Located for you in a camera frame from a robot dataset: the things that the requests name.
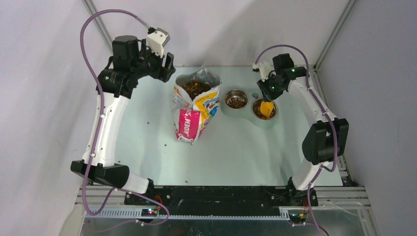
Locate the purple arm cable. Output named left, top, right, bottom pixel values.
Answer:
left=254, top=44, right=341, bottom=236
left=80, top=9, right=170, bottom=227

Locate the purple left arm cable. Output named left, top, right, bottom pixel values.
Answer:
left=80, top=9, right=170, bottom=227

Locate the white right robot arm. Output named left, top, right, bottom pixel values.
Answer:
left=252, top=54, right=349, bottom=206

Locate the right steel bowl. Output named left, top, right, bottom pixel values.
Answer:
left=252, top=99, right=278, bottom=120

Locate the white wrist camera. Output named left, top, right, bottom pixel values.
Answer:
left=146, top=28, right=170, bottom=58
left=252, top=61, right=273, bottom=82

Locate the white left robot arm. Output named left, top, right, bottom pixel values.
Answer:
left=70, top=30, right=175, bottom=205

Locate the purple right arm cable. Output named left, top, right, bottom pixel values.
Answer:
left=254, top=44, right=341, bottom=236

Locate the pet food bag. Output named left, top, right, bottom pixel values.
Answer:
left=173, top=65, right=221, bottom=144

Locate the aluminium frame rail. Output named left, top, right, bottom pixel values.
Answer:
left=86, top=185, right=370, bottom=221

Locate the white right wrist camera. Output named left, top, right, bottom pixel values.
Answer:
left=252, top=61, right=273, bottom=82

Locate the pale green bowl stand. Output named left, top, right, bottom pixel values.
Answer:
left=220, top=89, right=278, bottom=129

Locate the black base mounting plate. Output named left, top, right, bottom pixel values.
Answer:
left=124, top=186, right=318, bottom=217

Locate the left steel bowl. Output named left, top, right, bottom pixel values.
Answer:
left=224, top=89, right=249, bottom=110

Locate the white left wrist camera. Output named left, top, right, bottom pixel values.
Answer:
left=146, top=28, right=170, bottom=58

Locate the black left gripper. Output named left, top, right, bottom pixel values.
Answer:
left=131, top=39, right=176, bottom=83

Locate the yellow plastic scoop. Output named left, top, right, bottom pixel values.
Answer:
left=259, top=101, right=274, bottom=119

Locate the steel bowl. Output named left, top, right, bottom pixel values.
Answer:
left=252, top=99, right=278, bottom=120
left=224, top=89, right=249, bottom=110

